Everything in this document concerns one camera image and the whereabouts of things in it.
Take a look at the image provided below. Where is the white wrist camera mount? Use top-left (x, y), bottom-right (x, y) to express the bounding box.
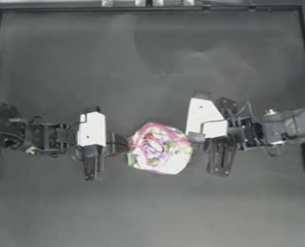
top-left (75, 111), bottom-right (108, 149)
top-left (184, 96), bottom-right (230, 140)

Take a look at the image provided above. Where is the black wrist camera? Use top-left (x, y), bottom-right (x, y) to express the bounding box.
top-left (186, 130), bottom-right (207, 145)
top-left (69, 144), bottom-right (87, 162)

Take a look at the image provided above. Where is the clear bag with pink zip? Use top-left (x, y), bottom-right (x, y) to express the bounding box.
top-left (125, 122), bottom-right (195, 176)

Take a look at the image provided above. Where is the black table frame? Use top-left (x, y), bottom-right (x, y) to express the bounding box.
top-left (0, 0), bottom-right (305, 95)

